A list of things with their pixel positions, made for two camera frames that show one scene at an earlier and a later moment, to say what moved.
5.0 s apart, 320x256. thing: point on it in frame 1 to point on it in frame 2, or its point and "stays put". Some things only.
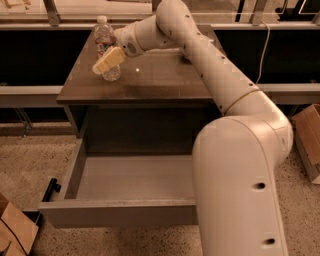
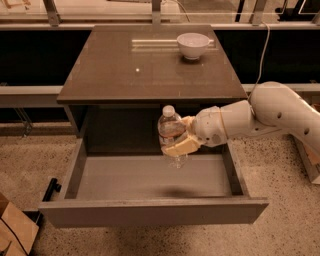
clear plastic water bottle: x=103 y=39 to x=171 y=127
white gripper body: x=127 y=41 to x=209 y=126
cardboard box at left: x=17 y=230 stays put
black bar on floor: x=52 y=187 stays put
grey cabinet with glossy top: x=153 y=108 stays put
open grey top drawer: x=124 y=189 stays put
